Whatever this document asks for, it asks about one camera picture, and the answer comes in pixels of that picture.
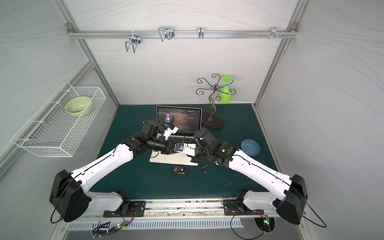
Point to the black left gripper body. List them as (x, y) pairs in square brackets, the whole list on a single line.
[(170, 146)]

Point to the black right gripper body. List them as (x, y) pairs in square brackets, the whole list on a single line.
[(197, 149)]

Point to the black wireless mouse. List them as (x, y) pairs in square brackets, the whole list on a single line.
[(179, 170)]

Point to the black mouse battery cover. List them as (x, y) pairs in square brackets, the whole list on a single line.
[(204, 169)]

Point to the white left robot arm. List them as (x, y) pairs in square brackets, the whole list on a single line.
[(70, 195)]

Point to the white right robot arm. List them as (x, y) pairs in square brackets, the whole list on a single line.
[(288, 195)]

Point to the silver laptop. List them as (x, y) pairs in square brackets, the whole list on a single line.
[(188, 120)]

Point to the brown copper cup holder stand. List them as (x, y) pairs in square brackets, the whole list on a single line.
[(210, 119)]

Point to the green table mat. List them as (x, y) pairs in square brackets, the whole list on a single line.
[(142, 178)]

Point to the blue bowl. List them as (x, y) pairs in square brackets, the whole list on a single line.
[(250, 147)]

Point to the green plastic goblet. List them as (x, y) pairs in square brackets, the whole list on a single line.
[(225, 92)]

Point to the green ceramic bowl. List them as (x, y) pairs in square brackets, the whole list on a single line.
[(79, 107)]

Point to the metal double hook left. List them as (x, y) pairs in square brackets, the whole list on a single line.
[(133, 42)]

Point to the metal double hook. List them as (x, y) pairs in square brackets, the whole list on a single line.
[(166, 33), (133, 42)]

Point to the metal double hook middle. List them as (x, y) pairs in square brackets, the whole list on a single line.
[(166, 33)]

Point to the metal single hook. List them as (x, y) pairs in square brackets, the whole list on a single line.
[(201, 32)]

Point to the metal hook right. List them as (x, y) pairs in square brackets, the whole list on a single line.
[(273, 34)]

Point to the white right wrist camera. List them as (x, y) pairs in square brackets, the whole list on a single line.
[(187, 149)]

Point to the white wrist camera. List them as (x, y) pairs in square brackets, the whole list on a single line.
[(187, 149), (171, 130)]

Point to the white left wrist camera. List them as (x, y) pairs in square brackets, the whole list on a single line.
[(171, 130)]

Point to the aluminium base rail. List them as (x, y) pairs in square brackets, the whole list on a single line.
[(115, 202)]

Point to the white slotted cable duct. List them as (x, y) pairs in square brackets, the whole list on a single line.
[(159, 224)]

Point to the white wire basket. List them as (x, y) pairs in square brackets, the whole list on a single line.
[(51, 132)]

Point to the aluminium top rail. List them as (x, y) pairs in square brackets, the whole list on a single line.
[(154, 35)]

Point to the aluminium frame post left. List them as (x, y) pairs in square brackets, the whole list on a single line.
[(73, 27)]

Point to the aluminium frame post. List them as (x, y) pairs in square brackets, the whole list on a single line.
[(73, 27), (291, 27)]

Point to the aluminium frame post right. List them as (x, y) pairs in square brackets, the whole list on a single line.
[(291, 27)]

